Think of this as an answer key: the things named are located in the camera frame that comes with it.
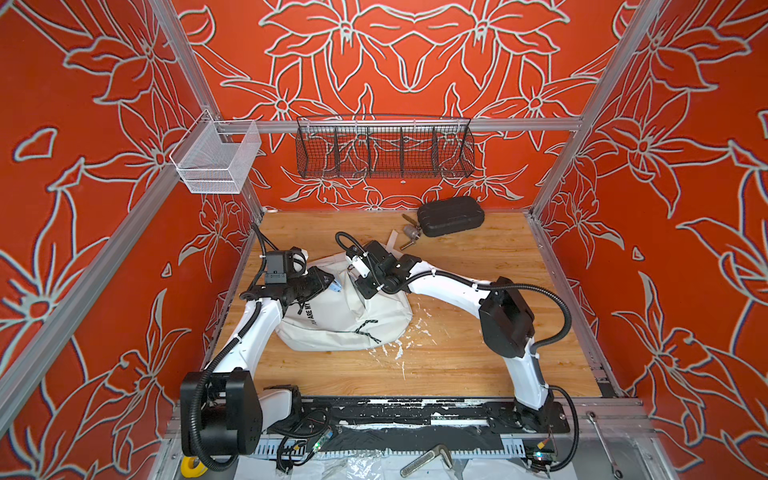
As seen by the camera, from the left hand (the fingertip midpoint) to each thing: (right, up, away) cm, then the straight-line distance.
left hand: (330, 276), depth 84 cm
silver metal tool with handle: (+26, +14, +26) cm, 40 cm away
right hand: (+7, -2, +4) cm, 8 cm away
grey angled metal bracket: (+29, -39, -15) cm, 51 cm away
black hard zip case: (+41, +20, +27) cm, 53 cm away
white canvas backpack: (+3, -13, +3) cm, 13 cm away
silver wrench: (+68, -42, -18) cm, 82 cm away
